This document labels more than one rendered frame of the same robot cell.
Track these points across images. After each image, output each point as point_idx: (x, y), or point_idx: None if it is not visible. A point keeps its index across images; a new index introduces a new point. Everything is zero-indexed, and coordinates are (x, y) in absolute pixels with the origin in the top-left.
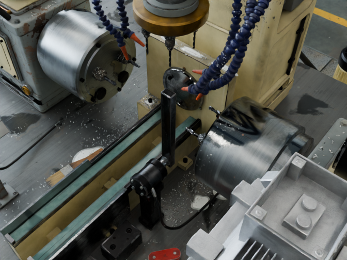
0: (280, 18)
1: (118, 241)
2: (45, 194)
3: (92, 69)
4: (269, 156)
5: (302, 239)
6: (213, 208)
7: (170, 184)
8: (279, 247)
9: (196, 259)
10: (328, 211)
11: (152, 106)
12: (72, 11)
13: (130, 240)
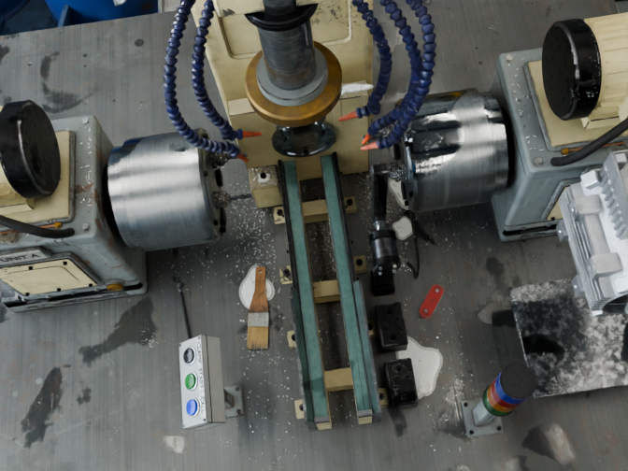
0: None
1: (392, 328)
2: (300, 356)
3: (213, 202)
4: (487, 144)
5: None
6: (420, 221)
7: (360, 237)
8: None
9: (605, 276)
10: None
11: (271, 179)
12: (125, 160)
13: (400, 317)
